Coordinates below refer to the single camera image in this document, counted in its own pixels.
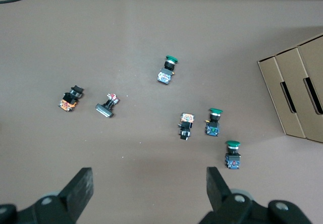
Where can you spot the green mushroom push button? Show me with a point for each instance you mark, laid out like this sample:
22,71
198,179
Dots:
232,158
212,129
165,75

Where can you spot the black square button red terminals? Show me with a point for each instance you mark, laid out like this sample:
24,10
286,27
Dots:
104,110

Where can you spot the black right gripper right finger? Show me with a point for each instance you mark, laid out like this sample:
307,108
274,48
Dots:
214,183

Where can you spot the brown cardboard box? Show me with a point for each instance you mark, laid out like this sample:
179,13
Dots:
275,87

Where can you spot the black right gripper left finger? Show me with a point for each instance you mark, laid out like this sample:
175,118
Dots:
80,186

